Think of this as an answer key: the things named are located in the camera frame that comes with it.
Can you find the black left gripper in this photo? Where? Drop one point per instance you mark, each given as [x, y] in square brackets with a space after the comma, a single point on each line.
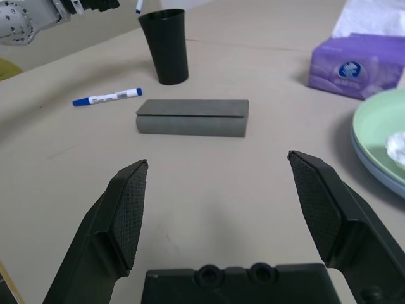
[77, 6]

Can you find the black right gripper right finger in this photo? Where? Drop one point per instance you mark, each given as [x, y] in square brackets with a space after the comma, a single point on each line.
[354, 240]

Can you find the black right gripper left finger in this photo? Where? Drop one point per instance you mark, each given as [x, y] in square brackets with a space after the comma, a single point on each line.
[101, 240]

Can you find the slim marker black eraser cap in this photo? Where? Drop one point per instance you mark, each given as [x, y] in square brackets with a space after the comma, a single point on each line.
[138, 8]

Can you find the white tissue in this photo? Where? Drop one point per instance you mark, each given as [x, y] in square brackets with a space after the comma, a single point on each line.
[397, 147]

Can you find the light green plate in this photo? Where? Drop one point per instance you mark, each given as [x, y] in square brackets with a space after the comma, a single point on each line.
[373, 126]

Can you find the grey glasses case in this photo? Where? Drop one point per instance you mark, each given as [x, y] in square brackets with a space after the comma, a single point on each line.
[190, 123]

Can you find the light blue plate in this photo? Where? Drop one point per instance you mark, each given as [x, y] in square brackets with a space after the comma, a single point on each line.
[376, 175]

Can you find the black plastic cup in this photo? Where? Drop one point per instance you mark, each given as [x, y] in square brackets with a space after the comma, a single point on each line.
[167, 47]

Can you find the thick white marker blue cap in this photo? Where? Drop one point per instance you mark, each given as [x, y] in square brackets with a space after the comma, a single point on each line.
[107, 97]

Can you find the olive green object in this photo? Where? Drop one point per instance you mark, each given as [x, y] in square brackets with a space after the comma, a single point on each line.
[9, 69]

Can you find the purple tissue box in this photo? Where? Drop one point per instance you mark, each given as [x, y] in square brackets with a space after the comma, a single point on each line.
[348, 69]

